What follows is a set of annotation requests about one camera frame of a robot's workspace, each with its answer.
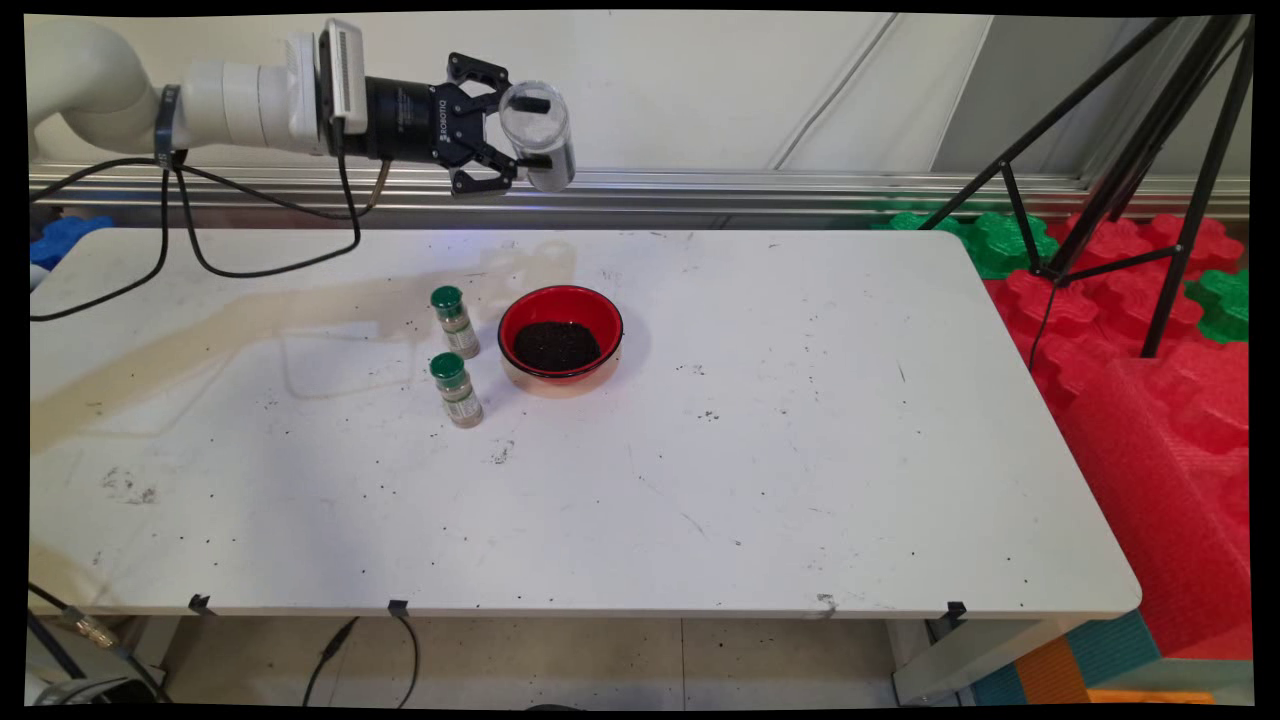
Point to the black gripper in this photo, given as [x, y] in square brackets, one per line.
[410, 120]

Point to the clear plastic jar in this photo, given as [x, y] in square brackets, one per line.
[540, 125]

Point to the black seeds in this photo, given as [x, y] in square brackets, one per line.
[557, 347]

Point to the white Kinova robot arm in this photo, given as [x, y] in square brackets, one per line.
[100, 80]

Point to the red bowl with black rim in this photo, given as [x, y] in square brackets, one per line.
[545, 305]

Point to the green-capped spice bottle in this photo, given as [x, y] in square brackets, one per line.
[458, 395]
[458, 330]

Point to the blue foam piece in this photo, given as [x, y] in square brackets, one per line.
[70, 240]

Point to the green foam puzzle piece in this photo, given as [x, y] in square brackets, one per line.
[915, 222]
[1220, 305]
[1000, 250]

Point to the red foam puzzle piece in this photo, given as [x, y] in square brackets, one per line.
[1080, 320]
[1120, 245]

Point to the black tripod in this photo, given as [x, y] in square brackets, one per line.
[1140, 150]

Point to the grey table leg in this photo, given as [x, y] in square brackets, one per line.
[960, 660]
[100, 662]

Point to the large red foam block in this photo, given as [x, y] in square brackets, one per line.
[1170, 500]

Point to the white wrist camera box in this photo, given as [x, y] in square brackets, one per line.
[345, 70]

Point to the aluminium rail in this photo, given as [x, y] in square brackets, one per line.
[700, 190]

